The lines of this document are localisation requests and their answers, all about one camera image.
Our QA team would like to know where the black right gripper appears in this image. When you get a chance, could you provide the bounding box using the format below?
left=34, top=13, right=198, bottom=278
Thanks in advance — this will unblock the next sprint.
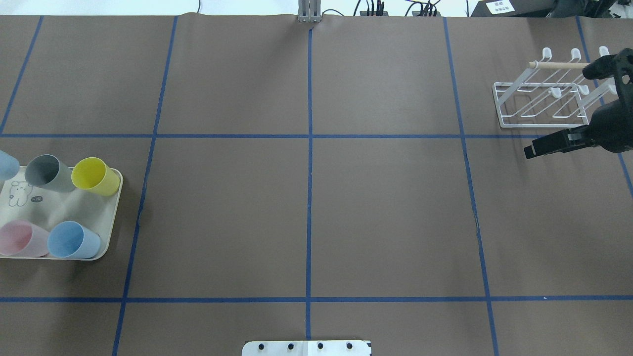
left=524, top=48, right=633, bottom=159

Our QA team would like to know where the grey plastic cup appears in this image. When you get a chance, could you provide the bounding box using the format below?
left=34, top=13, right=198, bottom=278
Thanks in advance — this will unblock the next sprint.
left=24, top=155, right=76, bottom=192

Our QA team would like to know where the light blue plastic cup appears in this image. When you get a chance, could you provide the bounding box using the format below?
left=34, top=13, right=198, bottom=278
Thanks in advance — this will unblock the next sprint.
left=0, top=151, right=20, bottom=181

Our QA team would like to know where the yellow plastic cup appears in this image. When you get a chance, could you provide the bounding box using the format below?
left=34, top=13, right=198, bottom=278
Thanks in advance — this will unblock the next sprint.
left=71, top=156, right=121, bottom=197

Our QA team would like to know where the blue cup near base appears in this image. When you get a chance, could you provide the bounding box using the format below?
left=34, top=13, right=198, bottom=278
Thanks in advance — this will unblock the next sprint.
left=47, top=221, right=101, bottom=260

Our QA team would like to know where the pink plastic cup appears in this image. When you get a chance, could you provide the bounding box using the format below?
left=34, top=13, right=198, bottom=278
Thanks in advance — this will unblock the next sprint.
left=0, top=220, right=49, bottom=258

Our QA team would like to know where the black box with label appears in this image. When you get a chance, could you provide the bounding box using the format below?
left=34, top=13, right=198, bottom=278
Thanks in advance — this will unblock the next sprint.
left=470, top=0, right=557, bottom=18

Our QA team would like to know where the cream plastic tray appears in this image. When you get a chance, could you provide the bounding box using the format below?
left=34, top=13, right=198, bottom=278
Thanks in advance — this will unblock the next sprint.
left=0, top=166, right=124, bottom=261

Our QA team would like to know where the white wire cup rack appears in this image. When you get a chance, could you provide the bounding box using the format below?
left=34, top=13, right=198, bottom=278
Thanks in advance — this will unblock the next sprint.
left=492, top=47, right=617, bottom=129

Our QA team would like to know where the aluminium frame post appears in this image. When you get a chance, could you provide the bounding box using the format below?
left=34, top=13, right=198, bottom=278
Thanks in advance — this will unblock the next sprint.
left=298, top=0, right=322, bottom=23

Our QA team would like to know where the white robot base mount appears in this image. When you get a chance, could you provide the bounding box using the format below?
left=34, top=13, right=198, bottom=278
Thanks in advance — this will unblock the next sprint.
left=241, top=340, right=372, bottom=356

